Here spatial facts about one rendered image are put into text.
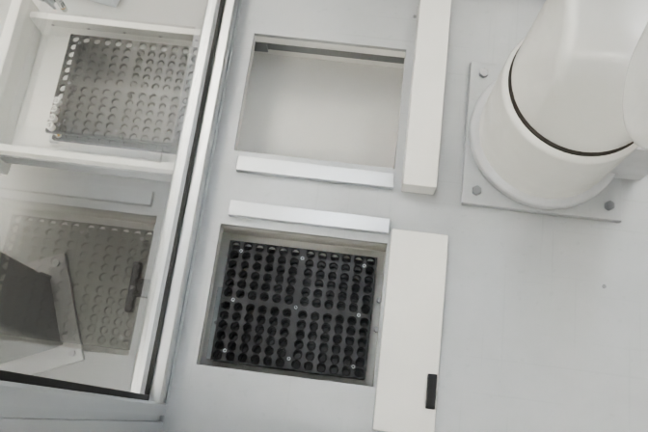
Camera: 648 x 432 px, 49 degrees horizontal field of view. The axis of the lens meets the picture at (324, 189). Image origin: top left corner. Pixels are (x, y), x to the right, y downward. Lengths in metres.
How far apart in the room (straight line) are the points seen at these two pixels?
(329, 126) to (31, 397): 0.77
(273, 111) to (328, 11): 0.19
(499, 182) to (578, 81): 0.28
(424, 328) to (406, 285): 0.06
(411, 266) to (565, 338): 0.23
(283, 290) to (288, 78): 0.39
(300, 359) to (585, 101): 0.52
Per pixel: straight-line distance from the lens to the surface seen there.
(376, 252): 1.15
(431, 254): 1.03
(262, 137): 1.22
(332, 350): 1.05
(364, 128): 1.22
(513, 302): 1.05
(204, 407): 1.02
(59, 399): 0.64
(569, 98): 0.84
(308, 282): 1.10
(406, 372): 1.00
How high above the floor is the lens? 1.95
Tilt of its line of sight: 72 degrees down
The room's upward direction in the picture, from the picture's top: 1 degrees counter-clockwise
